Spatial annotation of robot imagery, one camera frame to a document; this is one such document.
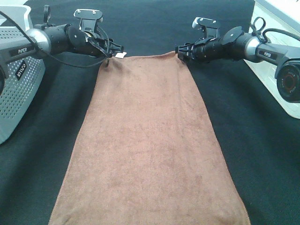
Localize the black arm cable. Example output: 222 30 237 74
250 16 300 44
0 4 111 69

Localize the grey perforated laundry basket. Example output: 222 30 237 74
0 5 45 143

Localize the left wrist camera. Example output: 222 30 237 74
74 8 103 32

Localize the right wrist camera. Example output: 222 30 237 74
192 17 221 38

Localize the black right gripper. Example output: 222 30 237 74
175 38 214 62

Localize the black fabric table cover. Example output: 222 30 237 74
0 0 300 225

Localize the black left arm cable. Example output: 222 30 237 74
0 4 111 69

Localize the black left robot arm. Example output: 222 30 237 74
0 24 124 91

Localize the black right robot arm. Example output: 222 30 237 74
175 26 300 103

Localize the brown microfibre towel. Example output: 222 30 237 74
49 52 250 225

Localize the white plastic storage box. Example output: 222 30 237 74
245 0 300 119

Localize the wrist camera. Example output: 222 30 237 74
192 17 221 38
74 8 103 32

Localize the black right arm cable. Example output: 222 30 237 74
250 16 300 44

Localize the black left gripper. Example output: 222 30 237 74
81 31 124 58

